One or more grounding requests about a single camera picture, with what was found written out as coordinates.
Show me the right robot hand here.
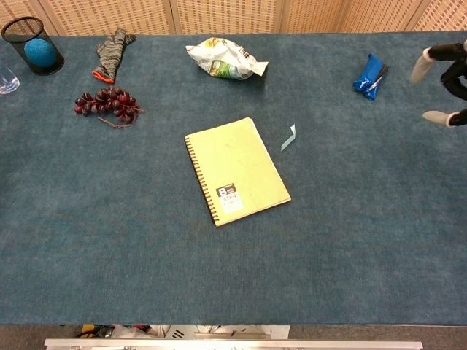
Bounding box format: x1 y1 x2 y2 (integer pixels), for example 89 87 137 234
410 40 467 128

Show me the small light blue paper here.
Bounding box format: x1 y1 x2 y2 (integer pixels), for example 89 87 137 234
280 122 297 152

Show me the blue snack packet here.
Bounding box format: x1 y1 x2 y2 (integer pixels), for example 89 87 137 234
352 53 390 102

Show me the crumpled white snack bag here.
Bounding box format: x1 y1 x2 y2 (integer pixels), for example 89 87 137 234
185 36 269 82

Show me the woven wooden folding screen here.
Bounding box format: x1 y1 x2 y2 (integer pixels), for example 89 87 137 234
0 0 467 36

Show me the tan spiral notebook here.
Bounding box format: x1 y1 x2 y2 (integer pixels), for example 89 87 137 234
183 116 293 228

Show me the grey striped work glove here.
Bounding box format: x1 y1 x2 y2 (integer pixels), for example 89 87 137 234
92 28 136 85

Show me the bunch of dark red grapes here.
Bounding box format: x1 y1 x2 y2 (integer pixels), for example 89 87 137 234
74 86 146 129

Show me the blue felt table cloth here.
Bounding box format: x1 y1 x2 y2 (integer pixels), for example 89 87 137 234
0 31 467 327

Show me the blue ball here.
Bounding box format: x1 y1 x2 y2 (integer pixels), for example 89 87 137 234
23 38 58 67

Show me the black mesh pen holder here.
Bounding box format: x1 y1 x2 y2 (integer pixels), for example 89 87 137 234
1 16 66 77

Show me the aluminium profile rail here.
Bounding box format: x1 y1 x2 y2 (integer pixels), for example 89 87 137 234
44 338 424 350

